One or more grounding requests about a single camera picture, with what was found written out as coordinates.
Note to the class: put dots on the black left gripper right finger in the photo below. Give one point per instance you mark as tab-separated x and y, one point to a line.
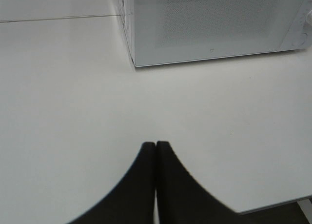
181	199

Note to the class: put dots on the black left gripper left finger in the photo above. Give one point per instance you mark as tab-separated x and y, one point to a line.
132	200

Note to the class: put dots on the white microwave knob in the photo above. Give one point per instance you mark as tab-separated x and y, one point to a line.
308	19

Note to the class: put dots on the white microwave oven body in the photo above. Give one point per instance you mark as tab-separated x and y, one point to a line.
125	24

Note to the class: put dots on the round white door button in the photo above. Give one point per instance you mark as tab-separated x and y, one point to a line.
300	40

